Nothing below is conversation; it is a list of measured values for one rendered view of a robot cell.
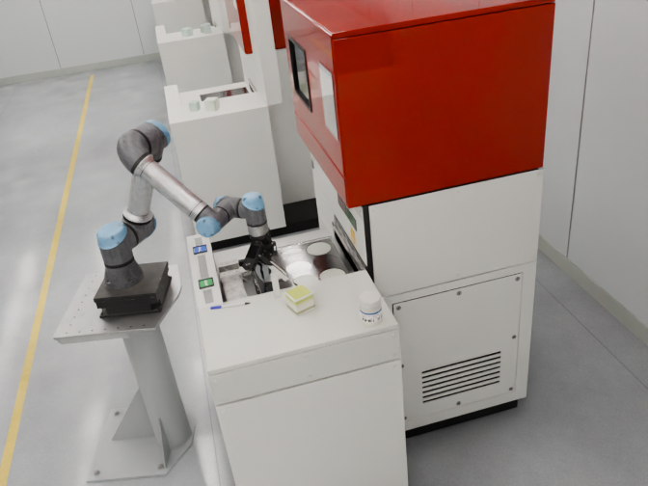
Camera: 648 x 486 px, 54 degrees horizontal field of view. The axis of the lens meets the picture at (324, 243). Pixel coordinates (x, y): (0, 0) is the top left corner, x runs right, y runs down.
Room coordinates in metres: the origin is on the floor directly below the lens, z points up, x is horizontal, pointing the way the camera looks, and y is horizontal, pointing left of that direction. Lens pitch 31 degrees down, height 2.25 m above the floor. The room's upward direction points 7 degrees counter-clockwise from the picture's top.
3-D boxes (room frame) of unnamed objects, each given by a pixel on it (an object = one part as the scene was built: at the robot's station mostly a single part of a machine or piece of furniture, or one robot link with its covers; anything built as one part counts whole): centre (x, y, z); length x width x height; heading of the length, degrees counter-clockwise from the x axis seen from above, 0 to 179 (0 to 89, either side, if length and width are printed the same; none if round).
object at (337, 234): (2.18, -0.09, 0.89); 0.44 x 0.02 x 0.10; 11
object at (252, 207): (2.06, 0.24, 1.21); 0.09 x 0.08 x 0.11; 64
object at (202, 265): (2.12, 0.48, 0.89); 0.55 x 0.09 x 0.14; 11
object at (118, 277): (2.18, 0.81, 0.96); 0.15 x 0.15 x 0.10
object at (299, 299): (1.77, 0.10, 1.00); 0.07 x 0.07 x 0.07; 30
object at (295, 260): (2.12, 0.11, 0.90); 0.34 x 0.34 x 0.01; 11
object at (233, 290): (2.06, 0.37, 0.87); 0.36 x 0.08 x 0.03; 11
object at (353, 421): (2.03, 0.20, 0.41); 0.97 x 0.64 x 0.82; 11
